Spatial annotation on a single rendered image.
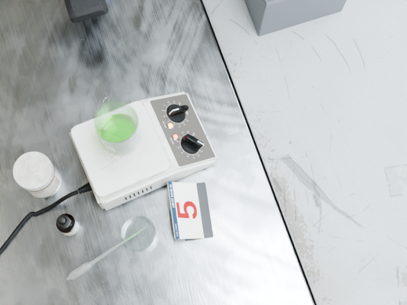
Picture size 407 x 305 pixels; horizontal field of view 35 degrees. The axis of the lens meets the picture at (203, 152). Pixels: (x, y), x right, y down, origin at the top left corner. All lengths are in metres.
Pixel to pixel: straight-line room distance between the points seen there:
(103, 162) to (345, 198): 0.39
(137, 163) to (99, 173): 0.06
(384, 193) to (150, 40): 0.47
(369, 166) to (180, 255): 0.34
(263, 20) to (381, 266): 0.44
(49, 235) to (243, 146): 0.34
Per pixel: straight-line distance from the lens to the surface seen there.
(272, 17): 1.09
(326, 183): 1.07
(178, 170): 0.99
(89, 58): 1.13
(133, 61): 1.12
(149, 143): 0.98
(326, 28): 1.17
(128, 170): 0.97
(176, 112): 1.01
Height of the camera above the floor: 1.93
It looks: 75 degrees down
